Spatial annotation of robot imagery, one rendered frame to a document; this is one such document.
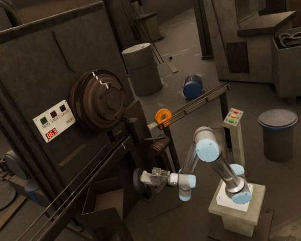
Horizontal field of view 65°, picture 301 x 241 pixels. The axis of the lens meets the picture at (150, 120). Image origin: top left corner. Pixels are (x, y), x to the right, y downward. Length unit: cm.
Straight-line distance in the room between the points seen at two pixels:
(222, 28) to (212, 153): 302
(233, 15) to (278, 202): 269
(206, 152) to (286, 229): 103
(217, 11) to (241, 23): 41
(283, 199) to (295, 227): 25
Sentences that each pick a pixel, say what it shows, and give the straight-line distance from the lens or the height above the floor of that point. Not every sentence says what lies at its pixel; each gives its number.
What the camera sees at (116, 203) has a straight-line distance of 166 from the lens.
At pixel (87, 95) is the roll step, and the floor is 123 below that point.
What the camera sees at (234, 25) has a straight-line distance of 399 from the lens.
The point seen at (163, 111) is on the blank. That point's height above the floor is 77.
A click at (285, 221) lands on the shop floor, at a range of 215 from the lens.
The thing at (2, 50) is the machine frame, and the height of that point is 166.
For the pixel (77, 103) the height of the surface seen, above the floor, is 121.
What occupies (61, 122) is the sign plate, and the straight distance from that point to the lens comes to 174.
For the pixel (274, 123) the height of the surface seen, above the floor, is 43.
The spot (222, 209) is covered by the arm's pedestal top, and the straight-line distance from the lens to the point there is 182.
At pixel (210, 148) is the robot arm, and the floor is 94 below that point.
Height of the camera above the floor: 172
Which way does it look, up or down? 28 degrees down
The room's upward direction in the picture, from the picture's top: 18 degrees counter-clockwise
